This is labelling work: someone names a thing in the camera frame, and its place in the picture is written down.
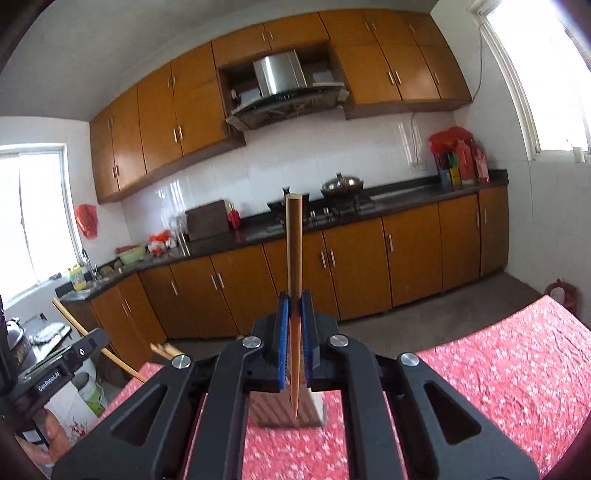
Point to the yellow dish soap bottle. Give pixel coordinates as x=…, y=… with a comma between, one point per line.
x=78, y=279

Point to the perforated metal utensil holder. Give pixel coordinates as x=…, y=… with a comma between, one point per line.
x=272, y=408

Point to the hanging red plastic bag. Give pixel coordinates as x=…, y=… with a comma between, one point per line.
x=87, y=221

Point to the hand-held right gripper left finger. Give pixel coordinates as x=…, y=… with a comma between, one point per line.
x=282, y=332

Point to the person's left hand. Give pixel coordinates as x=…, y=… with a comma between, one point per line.
x=55, y=434

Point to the black cooking pot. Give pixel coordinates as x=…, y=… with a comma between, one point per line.
x=277, y=203

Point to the colourful upright boxes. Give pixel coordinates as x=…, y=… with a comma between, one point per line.
x=448, y=170

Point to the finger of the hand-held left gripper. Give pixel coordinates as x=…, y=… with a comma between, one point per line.
x=90, y=348

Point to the small red utensil holder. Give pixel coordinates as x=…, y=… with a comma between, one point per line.
x=234, y=218

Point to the black kitchen countertop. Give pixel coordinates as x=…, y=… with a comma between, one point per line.
x=258, y=235

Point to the wooden chopstick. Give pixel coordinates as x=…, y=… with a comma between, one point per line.
x=294, y=249
x=159, y=349
x=69, y=316
x=178, y=353

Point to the clear glass cups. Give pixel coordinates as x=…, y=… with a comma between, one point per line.
x=179, y=230

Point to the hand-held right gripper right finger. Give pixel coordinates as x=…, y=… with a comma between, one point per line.
x=305, y=332

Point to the pink floral tablecloth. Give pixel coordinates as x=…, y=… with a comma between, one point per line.
x=485, y=369

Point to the white bucket green label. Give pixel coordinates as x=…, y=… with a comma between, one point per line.
x=90, y=394

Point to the metal sink faucet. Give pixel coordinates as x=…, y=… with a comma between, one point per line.
x=87, y=265

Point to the steel range hood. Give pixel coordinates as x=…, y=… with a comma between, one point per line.
x=281, y=87

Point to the red gas cylinder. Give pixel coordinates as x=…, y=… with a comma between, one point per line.
x=564, y=295

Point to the grey cloth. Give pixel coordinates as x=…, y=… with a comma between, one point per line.
x=46, y=333

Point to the small cup on sill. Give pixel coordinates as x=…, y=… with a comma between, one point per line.
x=578, y=154

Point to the gas stove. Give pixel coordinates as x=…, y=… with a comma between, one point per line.
x=332, y=210

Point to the red bottles and packets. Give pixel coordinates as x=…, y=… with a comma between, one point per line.
x=475, y=161

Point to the dark wooden box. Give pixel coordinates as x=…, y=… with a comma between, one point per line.
x=207, y=220

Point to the wok with metal lid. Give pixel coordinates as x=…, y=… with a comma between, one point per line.
x=342, y=184

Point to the red and white packets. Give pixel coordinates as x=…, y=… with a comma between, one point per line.
x=160, y=243

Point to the wooden kitchen cabinets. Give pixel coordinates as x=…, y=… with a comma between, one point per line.
x=157, y=120
x=360, y=263

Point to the wooden upper kitchen cabinets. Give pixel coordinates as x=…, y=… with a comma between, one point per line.
x=157, y=120

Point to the small window over sink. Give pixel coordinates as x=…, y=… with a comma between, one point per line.
x=27, y=217

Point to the large bright window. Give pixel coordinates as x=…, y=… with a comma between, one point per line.
x=545, y=78

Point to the wooden lower kitchen cabinets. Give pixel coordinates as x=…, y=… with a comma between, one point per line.
x=360, y=263

